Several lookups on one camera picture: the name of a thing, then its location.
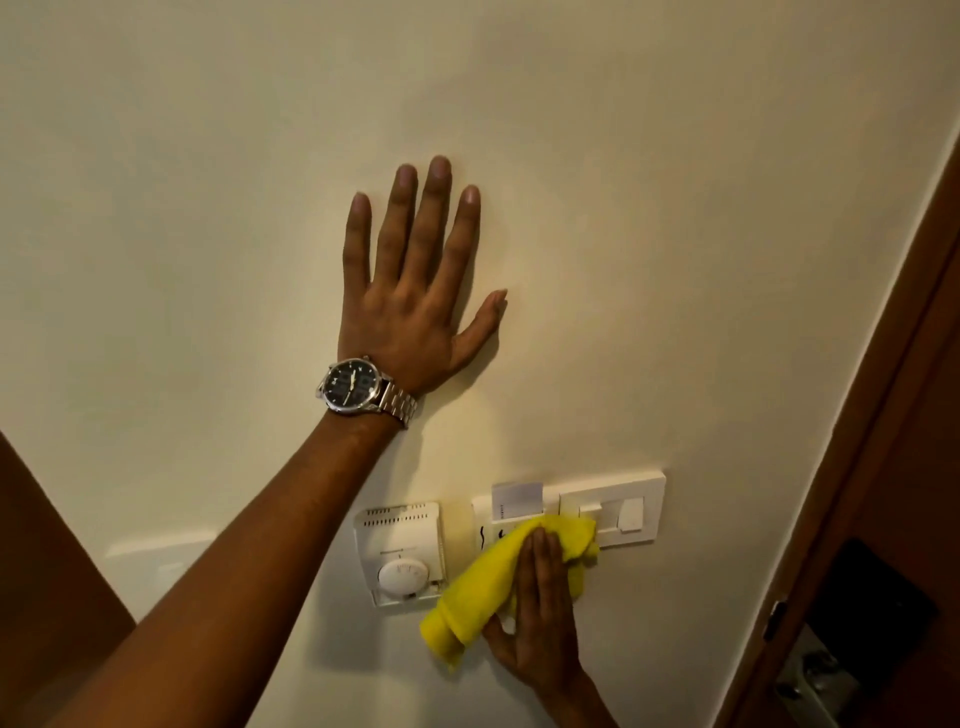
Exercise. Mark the black door lock plate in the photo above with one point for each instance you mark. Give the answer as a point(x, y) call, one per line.
point(874, 607)

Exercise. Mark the silver metal door latch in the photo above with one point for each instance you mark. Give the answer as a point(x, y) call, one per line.
point(814, 679)

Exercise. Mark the black strike plate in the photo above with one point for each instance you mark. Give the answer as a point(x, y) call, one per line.
point(775, 620)

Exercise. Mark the white key card holder panel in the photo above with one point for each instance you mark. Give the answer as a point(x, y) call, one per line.
point(484, 517)

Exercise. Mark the silver wristwatch with dark dial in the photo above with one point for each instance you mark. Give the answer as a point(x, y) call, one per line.
point(358, 386)

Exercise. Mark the brown wooden panel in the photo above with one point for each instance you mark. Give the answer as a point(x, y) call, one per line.
point(45, 585)

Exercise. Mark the person's right middle finger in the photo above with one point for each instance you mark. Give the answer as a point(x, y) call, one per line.
point(559, 577)

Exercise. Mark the person's left forearm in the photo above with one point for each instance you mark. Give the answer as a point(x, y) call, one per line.
point(247, 562)

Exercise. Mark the yellow cleaning cloth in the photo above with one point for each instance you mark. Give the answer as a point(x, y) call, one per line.
point(487, 581)

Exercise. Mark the brown wooden door frame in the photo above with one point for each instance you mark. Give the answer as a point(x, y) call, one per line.
point(847, 450)

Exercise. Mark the white key card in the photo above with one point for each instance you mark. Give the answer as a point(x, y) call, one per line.
point(517, 501)

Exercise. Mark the person's right hand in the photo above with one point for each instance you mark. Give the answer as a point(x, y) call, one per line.
point(544, 634)

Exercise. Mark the brown wooden door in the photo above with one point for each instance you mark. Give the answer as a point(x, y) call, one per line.
point(922, 465)

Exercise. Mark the person's left thumb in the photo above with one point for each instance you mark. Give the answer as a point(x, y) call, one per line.
point(484, 319)

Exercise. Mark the person's right forearm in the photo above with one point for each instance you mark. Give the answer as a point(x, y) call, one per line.
point(581, 705)

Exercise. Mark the white wall thermostat with dial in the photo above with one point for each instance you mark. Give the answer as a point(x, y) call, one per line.
point(401, 551)

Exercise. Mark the white light switch plate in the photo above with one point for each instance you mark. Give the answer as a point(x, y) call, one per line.
point(622, 510)

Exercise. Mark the person's left little finger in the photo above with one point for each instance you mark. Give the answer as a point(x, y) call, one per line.
point(357, 240)

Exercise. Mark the person's left middle finger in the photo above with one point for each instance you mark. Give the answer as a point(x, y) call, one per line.
point(430, 217)

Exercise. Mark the person's left hand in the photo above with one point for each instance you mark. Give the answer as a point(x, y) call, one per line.
point(394, 322)

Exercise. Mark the person's right thumb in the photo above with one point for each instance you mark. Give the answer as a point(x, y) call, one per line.
point(498, 636)

